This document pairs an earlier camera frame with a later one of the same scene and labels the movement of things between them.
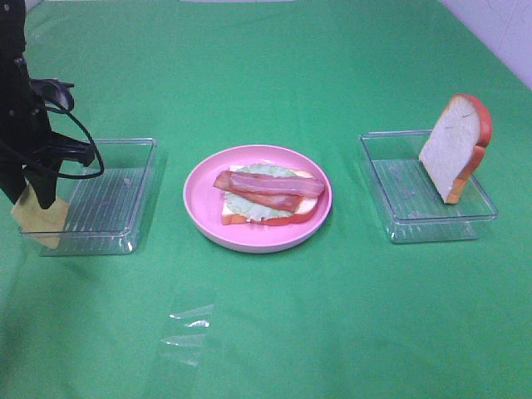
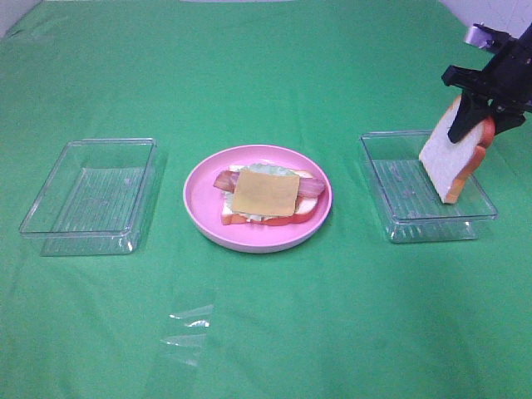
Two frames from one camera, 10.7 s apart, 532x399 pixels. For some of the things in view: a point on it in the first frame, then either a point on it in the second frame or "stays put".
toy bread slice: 307,206 stays put
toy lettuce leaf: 248,208 stays put
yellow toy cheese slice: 45,225 -> 266,193
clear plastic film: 186,341 stays put
